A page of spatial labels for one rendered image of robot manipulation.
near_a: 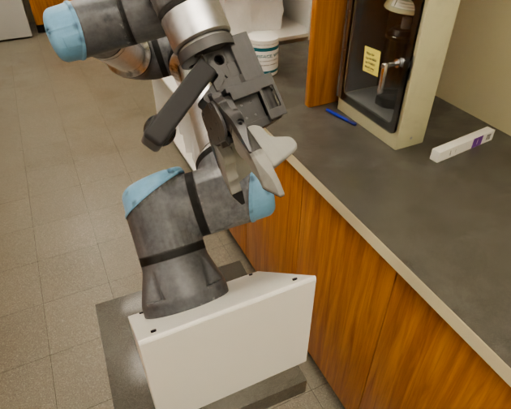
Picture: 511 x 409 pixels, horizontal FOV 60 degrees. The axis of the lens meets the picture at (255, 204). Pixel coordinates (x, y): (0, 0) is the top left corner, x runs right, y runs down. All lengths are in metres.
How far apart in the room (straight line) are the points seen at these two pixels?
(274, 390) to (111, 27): 0.62
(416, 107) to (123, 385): 1.07
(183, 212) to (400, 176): 0.77
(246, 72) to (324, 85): 1.12
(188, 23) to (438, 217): 0.86
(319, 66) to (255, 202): 0.95
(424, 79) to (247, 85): 0.92
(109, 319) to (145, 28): 0.56
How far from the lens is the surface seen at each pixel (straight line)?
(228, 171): 0.59
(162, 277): 0.75
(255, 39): 1.87
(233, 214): 0.75
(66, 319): 2.27
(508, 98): 1.72
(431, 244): 1.14
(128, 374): 0.88
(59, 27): 0.68
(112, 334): 0.93
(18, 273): 2.57
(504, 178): 1.45
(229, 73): 0.56
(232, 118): 0.50
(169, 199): 0.75
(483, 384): 1.10
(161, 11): 0.57
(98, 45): 0.68
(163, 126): 0.51
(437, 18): 1.34
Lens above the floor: 1.67
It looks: 38 degrees down
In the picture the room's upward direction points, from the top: straight up
